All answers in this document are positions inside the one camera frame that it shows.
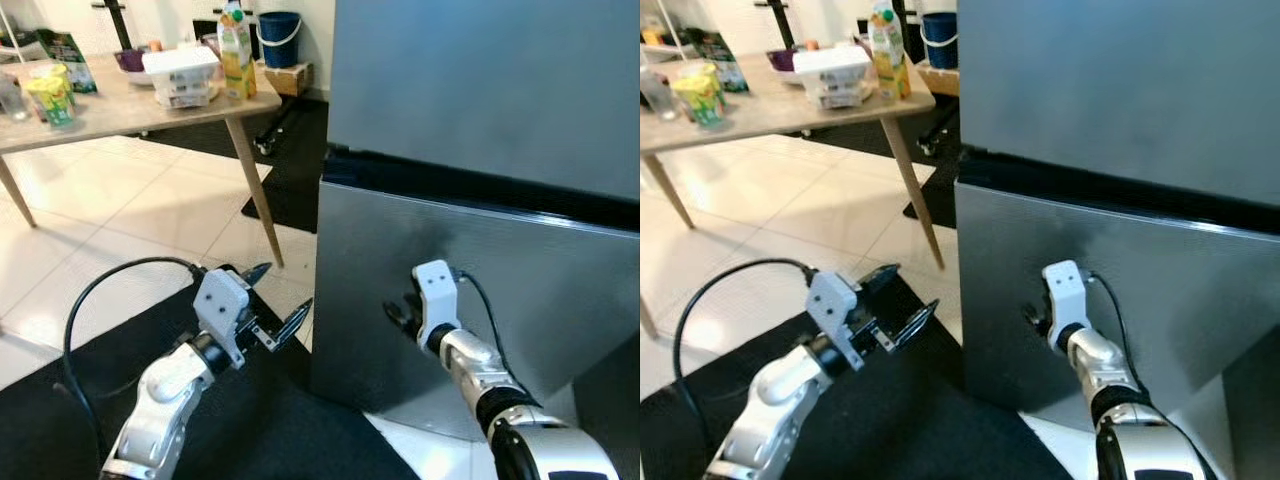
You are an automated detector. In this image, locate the green instant noodle cup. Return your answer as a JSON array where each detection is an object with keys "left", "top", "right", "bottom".
[
  {"left": 671, "top": 77, "right": 728, "bottom": 129},
  {"left": 21, "top": 77, "right": 77, "bottom": 128}
]

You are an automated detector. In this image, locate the clear plastic food container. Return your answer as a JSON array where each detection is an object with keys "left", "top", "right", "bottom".
[
  {"left": 800, "top": 77, "right": 872, "bottom": 110},
  {"left": 150, "top": 76, "right": 220, "bottom": 110}
]

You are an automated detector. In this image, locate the green yellow juice carton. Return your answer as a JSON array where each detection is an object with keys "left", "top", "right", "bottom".
[
  {"left": 867, "top": 1, "right": 914, "bottom": 102},
  {"left": 216, "top": 2, "right": 258, "bottom": 102}
]

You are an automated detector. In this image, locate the dark floor mat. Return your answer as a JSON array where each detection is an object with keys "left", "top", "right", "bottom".
[
  {"left": 640, "top": 268, "right": 1073, "bottom": 480},
  {"left": 0, "top": 260, "right": 423, "bottom": 480}
]

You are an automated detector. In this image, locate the blue bucket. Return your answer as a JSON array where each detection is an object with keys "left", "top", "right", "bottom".
[
  {"left": 919, "top": 11, "right": 960, "bottom": 70},
  {"left": 255, "top": 10, "right": 304, "bottom": 70}
]

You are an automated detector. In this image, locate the deep white bowl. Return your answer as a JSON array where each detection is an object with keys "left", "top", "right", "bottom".
[
  {"left": 770, "top": 55, "right": 811, "bottom": 87},
  {"left": 118, "top": 55, "right": 161, "bottom": 87}
]

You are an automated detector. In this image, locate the white square lidded container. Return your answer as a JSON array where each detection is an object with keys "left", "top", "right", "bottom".
[
  {"left": 141, "top": 44, "right": 222, "bottom": 87},
  {"left": 791, "top": 44, "right": 874, "bottom": 87}
]

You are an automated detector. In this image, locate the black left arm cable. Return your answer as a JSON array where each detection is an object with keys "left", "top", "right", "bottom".
[
  {"left": 671, "top": 257, "right": 823, "bottom": 453},
  {"left": 61, "top": 256, "right": 207, "bottom": 463}
]

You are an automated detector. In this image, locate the stainless steel fridge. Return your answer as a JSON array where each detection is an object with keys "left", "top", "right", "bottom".
[
  {"left": 953, "top": 0, "right": 1280, "bottom": 480},
  {"left": 308, "top": 0, "right": 641, "bottom": 480}
]

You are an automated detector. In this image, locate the wooden dining table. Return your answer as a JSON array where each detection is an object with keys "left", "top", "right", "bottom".
[
  {"left": 0, "top": 55, "right": 288, "bottom": 271},
  {"left": 640, "top": 58, "right": 948, "bottom": 271}
]

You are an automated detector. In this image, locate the green snack bag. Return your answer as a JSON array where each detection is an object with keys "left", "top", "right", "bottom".
[
  {"left": 34, "top": 27, "right": 99, "bottom": 96},
  {"left": 689, "top": 27, "right": 750, "bottom": 96}
]

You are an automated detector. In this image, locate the tan cardboard box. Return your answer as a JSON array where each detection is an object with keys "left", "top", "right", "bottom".
[
  {"left": 262, "top": 61, "right": 314, "bottom": 99},
  {"left": 915, "top": 61, "right": 960, "bottom": 99}
]

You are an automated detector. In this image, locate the steel fridge main door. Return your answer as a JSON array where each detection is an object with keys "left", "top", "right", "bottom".
[
  {"left": 953, "top": 180, "right": 1280, "bottom": 419},
  {"left": 308, "top": 178, "right": 641, "bottom": 443}
]

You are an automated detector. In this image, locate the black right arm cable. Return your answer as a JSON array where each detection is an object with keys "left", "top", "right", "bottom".
[
  {"left": 1083, "top": 268, "right": 1149, "bottom": 389},
  {"left": 452, "top": 268, "right": 518, "bottom": 379}
]

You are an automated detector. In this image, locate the steel fridge freezer door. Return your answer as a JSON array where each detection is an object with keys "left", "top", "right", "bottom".
[
  {"left": 327, "top": 0, "right": 641, "bottom": 206},
  {"left": 957, "top": 0, "right": 1280, "bottom": 237}
]

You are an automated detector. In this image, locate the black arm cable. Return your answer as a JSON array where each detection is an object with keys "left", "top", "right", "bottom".
[
  {"left": 61, "top": 256, "right": 207, "bottom": 463},
  {"left": 1083, "top": 268, "right": 1149, "bottom": 389},
  {"left": 452, "top": 268, "right": 518, "bottom": 379},
  {"left": 671, "top": 257, "right": 823, "bottom": 453}
]

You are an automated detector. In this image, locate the black metal stand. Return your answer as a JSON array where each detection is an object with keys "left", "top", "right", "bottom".
[
  {"left": 91, "top": 0, "right": 137, "bottom": 52},
  {"left": 754, "top": 0, "right": 802, "bottom": 52}
]

